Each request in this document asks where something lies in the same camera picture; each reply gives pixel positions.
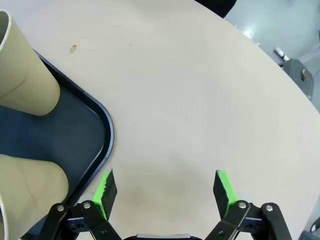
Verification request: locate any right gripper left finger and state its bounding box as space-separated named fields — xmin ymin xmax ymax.
xmin=21 ymin=167 xmax=123 ymax=240

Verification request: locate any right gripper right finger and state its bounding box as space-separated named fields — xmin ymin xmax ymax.
xmin=203 ymin=169 xmax=293 ymax=240

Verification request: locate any tall tan cup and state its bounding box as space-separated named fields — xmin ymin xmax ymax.
xmin=0 ymin=153 xmax=70 ymax=240
xmin=0 ymin=9 xmax=61 ymax=117

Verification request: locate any black plastic serving tray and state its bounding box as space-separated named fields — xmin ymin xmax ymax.
xmin=0 ymin=48 xmax=115 ymax=240

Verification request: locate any dark object beside table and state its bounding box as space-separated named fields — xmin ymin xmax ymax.
xmin=298 ymin=217 xmax=320 ymax=240

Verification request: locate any dark grey floor device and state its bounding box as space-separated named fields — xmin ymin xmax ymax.
xmin=282 ymin=57 xmax=315 ymax=101

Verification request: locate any white power strip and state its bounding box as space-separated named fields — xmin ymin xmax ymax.
xmin=273 ymin=47 xmax=291 ymax=62

